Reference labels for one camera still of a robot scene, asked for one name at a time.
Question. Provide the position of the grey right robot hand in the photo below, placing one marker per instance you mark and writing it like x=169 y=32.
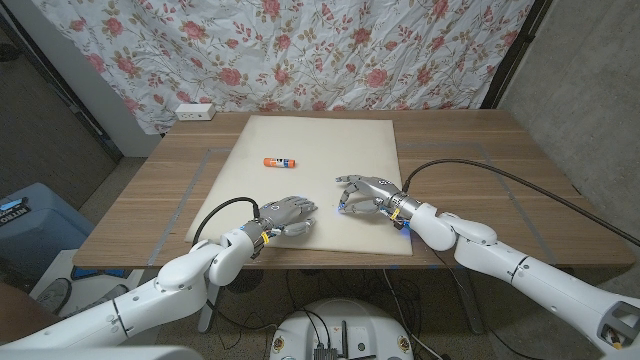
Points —
x=380 y=192

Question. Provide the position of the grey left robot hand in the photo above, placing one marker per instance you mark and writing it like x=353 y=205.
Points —
x=287 y=212

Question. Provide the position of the orange glue stick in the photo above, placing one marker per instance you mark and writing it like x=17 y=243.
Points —
x=279 y=162

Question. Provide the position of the cream foam board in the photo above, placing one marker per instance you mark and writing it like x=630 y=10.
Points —
x=330 y=135

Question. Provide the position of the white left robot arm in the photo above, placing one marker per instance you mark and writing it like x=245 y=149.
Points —
x=165 y=295

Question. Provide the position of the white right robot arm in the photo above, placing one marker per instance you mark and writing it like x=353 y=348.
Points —
x=550 y=290

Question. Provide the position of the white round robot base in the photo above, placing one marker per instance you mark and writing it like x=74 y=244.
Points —
x=360 y=320

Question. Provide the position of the grey tape strip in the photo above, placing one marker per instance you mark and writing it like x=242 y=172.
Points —
x=198 y=175

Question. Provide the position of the white table leg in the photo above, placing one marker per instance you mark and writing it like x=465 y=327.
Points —
x=207 y=315

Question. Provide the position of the white power strip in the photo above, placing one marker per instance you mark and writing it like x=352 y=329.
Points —
x=195 y=112

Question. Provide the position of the grey table leg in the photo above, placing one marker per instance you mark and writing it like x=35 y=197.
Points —
x=467 y=305

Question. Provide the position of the floral backdrop cloth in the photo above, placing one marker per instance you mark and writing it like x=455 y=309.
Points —
x=300 y=50

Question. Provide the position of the black backdrop stand pole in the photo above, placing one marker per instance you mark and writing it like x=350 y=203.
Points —
x=515 y=55

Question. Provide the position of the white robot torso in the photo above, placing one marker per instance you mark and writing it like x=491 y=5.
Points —
x=100 y=354

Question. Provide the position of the blue plastic bin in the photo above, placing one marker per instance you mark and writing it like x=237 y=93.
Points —
x=45 y=230

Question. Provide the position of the brown trouser leg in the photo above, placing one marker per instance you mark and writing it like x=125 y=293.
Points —
x=15 y=315

